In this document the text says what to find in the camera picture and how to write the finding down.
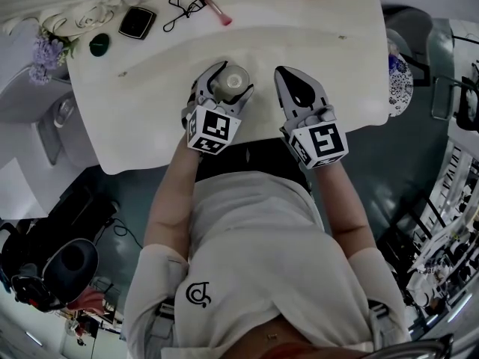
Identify pink makeup brush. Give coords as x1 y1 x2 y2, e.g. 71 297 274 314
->
193 0 234 27

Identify black eyelash curler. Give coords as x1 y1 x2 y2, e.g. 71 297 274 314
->
162 0 208 34

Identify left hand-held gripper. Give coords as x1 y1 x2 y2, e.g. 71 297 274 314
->
182 61 255 155

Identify black metal frame stand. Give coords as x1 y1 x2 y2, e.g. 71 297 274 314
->
387 191 452 263

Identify person's right forearm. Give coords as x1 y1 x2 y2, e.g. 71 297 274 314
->
309 159 377 258

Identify person's black trousers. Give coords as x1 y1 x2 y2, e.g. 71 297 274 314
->
194 138 314 194

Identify purple artificial flowers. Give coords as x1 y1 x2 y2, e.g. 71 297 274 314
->
28 31 82 87

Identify grey round chair seat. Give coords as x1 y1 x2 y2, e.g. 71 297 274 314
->
42 237 100 307

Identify white shelf rack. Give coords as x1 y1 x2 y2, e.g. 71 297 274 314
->
406 140 479 316

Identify grey rounded armchair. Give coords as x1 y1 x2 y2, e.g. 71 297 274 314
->
381 7 435 89

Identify white carved dressing table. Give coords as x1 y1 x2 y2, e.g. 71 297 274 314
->
66 0 388 176

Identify person's white shirt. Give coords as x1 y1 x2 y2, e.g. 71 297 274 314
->
123 170 412 359

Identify grey upholstered office chair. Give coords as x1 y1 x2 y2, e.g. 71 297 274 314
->
0 64 104 171

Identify small beige jar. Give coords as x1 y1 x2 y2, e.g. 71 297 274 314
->
214 64 251 102

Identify patterned cushion stool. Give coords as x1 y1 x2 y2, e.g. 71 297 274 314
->
386 49 415 118

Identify metal frame chair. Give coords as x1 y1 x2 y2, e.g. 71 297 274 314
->
431 74 479 131

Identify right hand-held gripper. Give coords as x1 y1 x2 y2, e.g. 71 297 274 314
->
275 65 350 171

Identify white cabinet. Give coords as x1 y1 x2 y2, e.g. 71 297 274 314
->
0 154 110 221

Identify black backpack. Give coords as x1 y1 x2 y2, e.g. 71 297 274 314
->
22 188 121 254

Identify black square compact case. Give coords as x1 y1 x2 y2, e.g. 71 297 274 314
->
118 6 157 41

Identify clear plastic bottle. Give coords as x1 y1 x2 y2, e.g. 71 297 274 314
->
53 98 76 128

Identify person's left forearm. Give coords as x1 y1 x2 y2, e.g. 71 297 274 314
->
143 146 204 257

